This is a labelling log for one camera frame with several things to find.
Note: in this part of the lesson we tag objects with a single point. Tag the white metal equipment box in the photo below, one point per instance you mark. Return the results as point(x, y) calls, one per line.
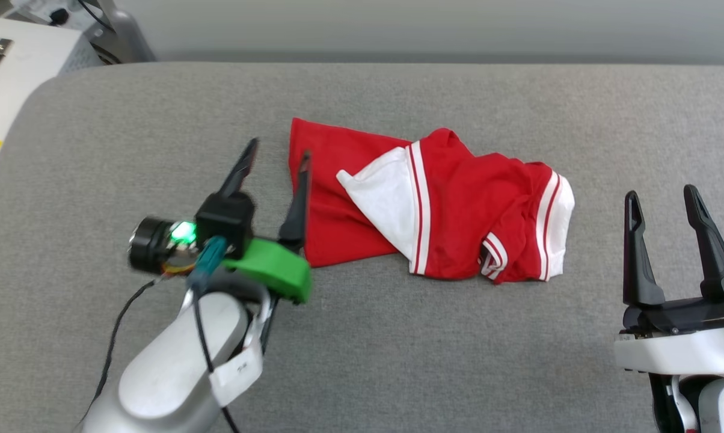
point(31, 66)

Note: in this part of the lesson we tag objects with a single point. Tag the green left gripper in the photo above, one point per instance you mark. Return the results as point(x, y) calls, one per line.
point(275, 267)

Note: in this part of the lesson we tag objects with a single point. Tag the black cylinder with green light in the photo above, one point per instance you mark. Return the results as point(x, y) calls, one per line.
point(148, 243)

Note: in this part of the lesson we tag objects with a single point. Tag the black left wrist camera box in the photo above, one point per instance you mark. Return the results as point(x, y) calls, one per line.
point(225, 219)

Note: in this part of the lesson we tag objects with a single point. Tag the red and white garment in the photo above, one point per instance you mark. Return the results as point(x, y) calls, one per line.
point(458, 204)

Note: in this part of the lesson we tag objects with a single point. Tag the white paper tag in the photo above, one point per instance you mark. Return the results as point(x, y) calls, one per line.
point(236, 373)

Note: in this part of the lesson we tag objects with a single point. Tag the grey metal partition post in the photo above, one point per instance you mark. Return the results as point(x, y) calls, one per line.
point(130, 39)

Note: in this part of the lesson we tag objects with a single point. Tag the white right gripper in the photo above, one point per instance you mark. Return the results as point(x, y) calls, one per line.
point(681, 352)

